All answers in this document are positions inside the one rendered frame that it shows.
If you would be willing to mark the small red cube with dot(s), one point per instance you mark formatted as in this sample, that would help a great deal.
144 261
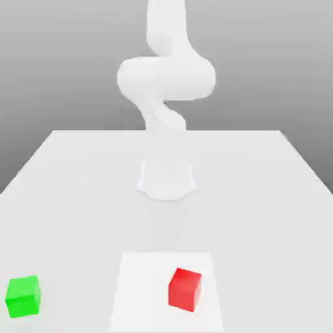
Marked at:
184 290

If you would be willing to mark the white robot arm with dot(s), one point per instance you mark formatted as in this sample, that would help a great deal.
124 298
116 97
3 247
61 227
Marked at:
166 78

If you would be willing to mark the small green cube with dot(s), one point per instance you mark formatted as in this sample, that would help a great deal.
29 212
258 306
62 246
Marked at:
23 297

